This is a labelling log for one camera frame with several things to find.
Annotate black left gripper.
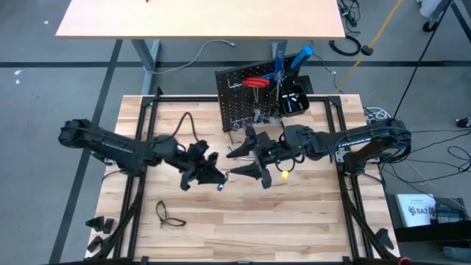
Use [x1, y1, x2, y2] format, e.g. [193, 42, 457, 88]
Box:
[175, 151, 227, 192]

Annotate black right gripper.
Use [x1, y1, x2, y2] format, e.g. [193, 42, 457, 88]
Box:
[225, 126, 302, 190]

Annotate black thin cord loop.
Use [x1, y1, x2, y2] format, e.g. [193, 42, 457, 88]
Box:
[155, 199, 187, 230]

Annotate red T-handle hex key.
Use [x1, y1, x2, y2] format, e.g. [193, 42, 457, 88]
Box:
[241, 79, 266, 106]
[246, 76, 271, 104]

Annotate black plastic bin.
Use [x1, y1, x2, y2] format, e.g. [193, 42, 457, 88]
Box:
[278, 85, 311, 118]

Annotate clear blue handle screwdriver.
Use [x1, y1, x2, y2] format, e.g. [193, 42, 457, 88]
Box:
[274, 51, 286, 102]

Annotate blue black handle screwdriver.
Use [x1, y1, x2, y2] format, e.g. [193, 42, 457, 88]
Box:
[289, 45, 314, 71]

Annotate black metal pegboard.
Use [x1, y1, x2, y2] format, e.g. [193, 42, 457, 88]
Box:
[215, 53, 314, 134]

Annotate metal pegboard hook rack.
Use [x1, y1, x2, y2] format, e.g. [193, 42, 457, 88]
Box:
[226, 71, 295, 91]

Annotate spare black gripper finger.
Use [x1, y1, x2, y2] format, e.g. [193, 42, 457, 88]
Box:
[85, 216, 106, 233]
[375, 227, 395, 251]
[102, 217, 116, 235]
[87, 235, 105, 253]

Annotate light wooden top table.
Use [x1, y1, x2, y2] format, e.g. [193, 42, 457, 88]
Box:
[54, 0, 347, 97]

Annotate white printed box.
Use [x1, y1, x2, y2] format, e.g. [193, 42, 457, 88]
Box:
[395, 193, 438, 228]

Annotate black floor shelf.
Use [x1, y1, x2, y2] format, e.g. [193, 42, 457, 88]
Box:
[386, 197, 471, 244]

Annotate grey stand leg with wheel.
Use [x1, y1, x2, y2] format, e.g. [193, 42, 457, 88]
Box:
[421, 0, 456, 33]

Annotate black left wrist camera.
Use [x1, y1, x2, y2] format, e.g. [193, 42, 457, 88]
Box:
[188, 141, 210, 160]

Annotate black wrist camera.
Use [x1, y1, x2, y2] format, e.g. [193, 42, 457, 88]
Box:
[283, 124, 314, 147]
[188, 141, 210, 160]

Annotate wire screwdriver holder rack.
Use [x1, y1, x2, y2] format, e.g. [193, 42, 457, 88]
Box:
[230, 109, 285, 133]

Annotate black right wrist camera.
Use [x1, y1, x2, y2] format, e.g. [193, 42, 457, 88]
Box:
[283, 124, 314, 147]

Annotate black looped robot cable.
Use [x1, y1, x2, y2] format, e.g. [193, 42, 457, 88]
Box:
[171, 111, 202, 145]

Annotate grey floor cable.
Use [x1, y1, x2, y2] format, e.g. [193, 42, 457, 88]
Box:
[143, 38, 237, 75]

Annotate white cable bundle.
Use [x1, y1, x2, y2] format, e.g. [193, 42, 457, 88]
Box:
[363, 106, 393, 125]

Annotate black coiled floor cable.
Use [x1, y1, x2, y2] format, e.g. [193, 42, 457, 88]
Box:
[328, 34, 364, 57]

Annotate black power cables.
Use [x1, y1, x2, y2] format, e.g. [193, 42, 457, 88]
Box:
[337, 0, 364, 35]

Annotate black floor cable tangle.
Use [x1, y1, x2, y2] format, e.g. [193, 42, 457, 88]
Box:
[382, 127, 471, 185]

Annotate thin black diagonal cable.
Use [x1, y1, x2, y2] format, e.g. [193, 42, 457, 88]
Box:
[392, 0, 453, 119]

